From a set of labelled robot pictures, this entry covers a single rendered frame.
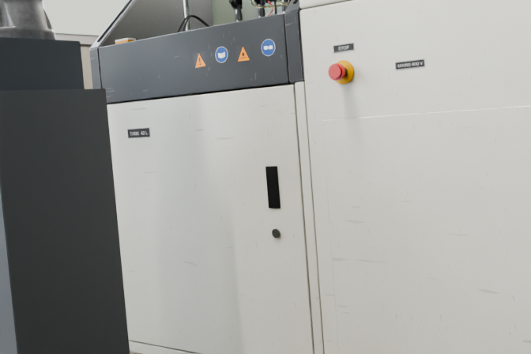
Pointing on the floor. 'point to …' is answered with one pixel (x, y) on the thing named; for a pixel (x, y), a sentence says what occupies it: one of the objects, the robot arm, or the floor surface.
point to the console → (423, 163)
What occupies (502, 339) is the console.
